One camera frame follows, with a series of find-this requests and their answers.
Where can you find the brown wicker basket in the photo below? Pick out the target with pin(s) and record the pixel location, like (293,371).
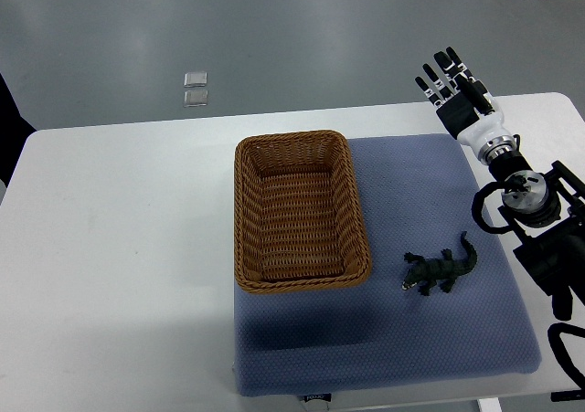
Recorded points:
(298,221)

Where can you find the blue grey foam mat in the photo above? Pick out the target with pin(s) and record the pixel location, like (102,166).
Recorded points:
(441,301)

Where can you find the white table leg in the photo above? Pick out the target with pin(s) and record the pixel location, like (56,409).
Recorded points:
(490,404)

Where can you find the metal floor plate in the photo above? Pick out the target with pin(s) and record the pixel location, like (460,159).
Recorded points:
(193,79)
(195,98)

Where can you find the black table bracket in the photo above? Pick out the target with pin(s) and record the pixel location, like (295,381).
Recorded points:
(567,396)

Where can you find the lower metal floor plate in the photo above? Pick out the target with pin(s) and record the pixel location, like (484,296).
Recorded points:
(195,98)

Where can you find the dark object at left edge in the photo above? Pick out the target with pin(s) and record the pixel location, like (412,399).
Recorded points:
(14,133)

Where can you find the upper metal floor plate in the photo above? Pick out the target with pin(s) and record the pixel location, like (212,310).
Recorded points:
(193,79)

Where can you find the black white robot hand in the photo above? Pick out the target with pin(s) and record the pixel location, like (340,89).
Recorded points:
(466,108)

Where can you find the dark toy crocodile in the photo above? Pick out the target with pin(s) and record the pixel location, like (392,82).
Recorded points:
(445,271)

